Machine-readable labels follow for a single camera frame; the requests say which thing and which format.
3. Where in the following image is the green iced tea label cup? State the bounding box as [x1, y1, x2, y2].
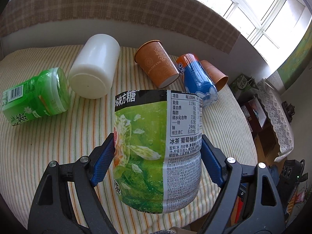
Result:
[113, 90, 202, 214]

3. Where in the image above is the green tea carton cup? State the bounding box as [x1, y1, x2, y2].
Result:
[2, 68, 70, 126]

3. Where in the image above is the white plastic cup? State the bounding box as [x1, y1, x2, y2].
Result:
[68, 34, 120, 99]

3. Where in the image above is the brown paper cup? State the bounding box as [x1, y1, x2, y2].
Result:
[200, 60, 229, 91]

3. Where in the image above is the orange paper cup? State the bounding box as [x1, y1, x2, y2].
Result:
[134, 40, 180, 88]

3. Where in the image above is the striped table cloth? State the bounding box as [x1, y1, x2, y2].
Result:
[1, 47, 258, 233]

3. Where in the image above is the white lace covered side table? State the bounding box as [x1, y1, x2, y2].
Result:
[257, 79, 294, 162]

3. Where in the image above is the green cardboard box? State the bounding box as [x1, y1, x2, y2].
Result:
[230, 74, 259, 101]

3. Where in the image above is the blue and orange can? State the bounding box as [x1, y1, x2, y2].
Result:
[176, 53, 218, 107]

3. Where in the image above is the brown plaid windowsill cloth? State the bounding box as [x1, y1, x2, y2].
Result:
[1, 0, 240, 53]

